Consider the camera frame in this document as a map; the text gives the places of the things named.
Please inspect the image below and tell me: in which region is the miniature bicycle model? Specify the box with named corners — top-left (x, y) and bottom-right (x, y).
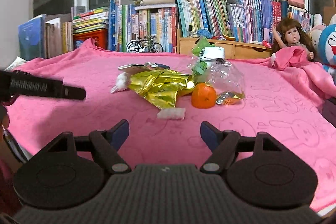
top-left (126, 35), bottom-right (163, 53)

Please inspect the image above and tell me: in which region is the wooden drawer shelf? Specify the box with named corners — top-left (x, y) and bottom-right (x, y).
top-left (176, 30), bottom-right (272, 60)

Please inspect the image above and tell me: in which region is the brown haired doll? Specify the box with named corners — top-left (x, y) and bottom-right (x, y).
top-left (272, 18), bottom-right (316, 61)

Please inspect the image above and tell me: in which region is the white crumpled tissue ball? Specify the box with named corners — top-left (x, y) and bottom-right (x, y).
top-left (110, 72), bottom-right (130, 94)

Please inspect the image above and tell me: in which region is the gold foil wrapper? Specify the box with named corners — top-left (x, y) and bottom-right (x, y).
top-left (128, 69), bottom-right (195, 109)

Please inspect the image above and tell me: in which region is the row of books on shelf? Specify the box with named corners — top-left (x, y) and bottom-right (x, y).
top-left (176, 0), bottom-right (314, 48)

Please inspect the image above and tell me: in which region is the stack of flat books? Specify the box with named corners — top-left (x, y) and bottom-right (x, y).
top-left (72, 7), bottom-right (109, 35)

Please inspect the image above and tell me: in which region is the red plastic crate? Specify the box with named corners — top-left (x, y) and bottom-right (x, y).
top-left (72, 28), bottom-right (109, 50)

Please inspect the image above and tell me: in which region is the row of upright books left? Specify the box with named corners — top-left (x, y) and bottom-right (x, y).
top-left (107, 0), bottom-right (179, 53)

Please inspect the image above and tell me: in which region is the orange tangerine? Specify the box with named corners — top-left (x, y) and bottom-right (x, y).
top-left (191, 83), bottom-right (217, 109)

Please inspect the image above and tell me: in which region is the small orange candy wrapper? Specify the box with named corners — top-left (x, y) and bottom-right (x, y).
top-left (216, 92), bottom-right (245, 105)

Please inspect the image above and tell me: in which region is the pink rabbit pattern blanket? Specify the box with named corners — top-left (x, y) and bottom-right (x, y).
top-left (8, 40), bottom-right (335, 211)

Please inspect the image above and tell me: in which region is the blue Doraemon plush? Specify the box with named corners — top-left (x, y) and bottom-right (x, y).
top-left (317, 24), bottom-right (336, 83)

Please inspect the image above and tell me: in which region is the blue yarn ball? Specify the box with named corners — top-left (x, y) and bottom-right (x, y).
top-left (197, 29), bottom-right (213, 39)

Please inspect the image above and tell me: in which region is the clear plastic bag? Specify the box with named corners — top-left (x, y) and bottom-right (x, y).
top-left (187, 56), bottom-right (245, 98)

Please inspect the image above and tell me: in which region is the large blue book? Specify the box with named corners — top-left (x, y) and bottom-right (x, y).
top-left (18, 14), bottom-right (46, 61)

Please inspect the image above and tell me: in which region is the white blue paper bag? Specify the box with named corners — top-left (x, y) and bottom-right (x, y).
top-left (201, 46), bottom-right (225, 61)

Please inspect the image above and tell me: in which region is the white tissue piece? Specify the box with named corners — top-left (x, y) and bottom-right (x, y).
top-left (157, 107), bottom-right (186, 120)

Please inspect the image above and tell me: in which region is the white pink rabbit plush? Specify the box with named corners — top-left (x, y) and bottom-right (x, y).
top-left (309, 14), bottom-right (335, 53)

